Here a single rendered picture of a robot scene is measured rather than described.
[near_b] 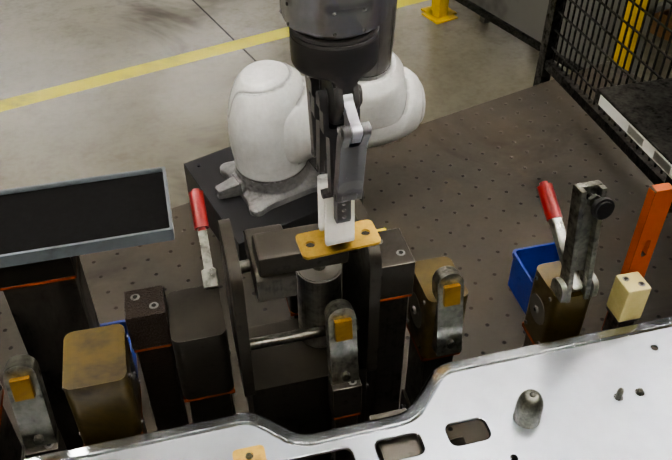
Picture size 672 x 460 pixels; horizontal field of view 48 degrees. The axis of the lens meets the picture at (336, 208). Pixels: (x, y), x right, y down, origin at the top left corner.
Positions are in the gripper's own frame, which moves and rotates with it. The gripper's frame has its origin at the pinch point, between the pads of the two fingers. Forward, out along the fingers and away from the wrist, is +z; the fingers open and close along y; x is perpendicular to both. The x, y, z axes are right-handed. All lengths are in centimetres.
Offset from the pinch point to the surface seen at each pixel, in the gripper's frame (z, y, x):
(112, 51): 132, -301, -25
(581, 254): 20.1, -4.2, 34.9
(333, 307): 20.9, -5.7, 1.3
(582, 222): 15.1, -5.0, 34.4
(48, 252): 14.8, -19.4, -31.0
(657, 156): 30, -31, 68
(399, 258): 19.2, -9.8, 11.4
